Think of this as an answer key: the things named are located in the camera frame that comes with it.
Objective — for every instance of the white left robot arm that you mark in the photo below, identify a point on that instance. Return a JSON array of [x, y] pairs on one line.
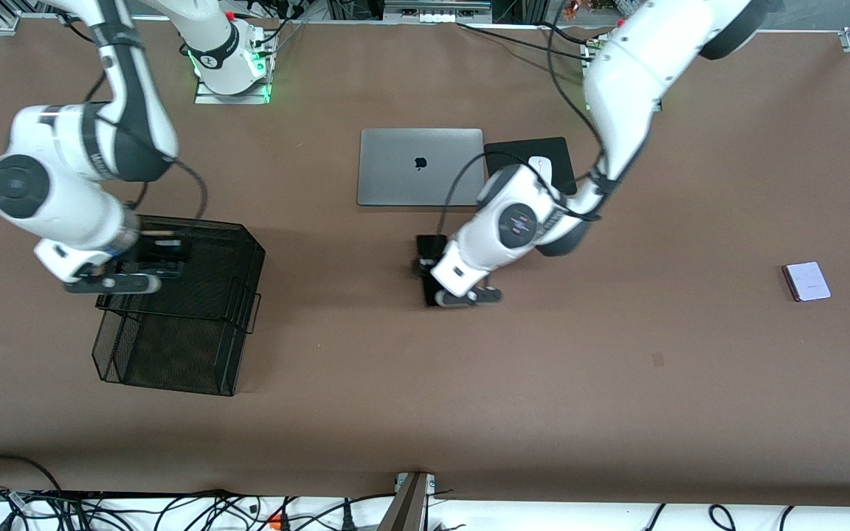
[[617, 88]]

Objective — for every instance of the white power strip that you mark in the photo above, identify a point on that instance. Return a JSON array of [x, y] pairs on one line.
[[436, 10]]

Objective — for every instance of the white leather flip phone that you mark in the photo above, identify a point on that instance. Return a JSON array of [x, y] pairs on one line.
[[809, 282]]

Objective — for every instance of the grey closed laptop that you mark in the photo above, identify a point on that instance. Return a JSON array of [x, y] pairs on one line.
[[395, 177]]

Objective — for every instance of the white computer mouse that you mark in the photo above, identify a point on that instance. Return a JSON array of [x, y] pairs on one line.
[[540, 164]]

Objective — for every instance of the long black slab phone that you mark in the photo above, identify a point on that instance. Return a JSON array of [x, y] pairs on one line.
[[431, 245]]

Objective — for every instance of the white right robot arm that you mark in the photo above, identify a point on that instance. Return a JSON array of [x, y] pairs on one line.
[[49, 192]]

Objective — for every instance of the grey metal camera post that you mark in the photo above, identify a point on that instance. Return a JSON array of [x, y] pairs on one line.
[[406, 509]]

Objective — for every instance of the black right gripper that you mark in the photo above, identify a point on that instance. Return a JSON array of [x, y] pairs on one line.
[[153, 251]]

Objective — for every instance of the black mouse pad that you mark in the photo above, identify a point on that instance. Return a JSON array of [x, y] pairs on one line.
[[513, 151]]

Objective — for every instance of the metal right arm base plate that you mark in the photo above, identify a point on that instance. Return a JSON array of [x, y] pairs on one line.
[[211, 98]]

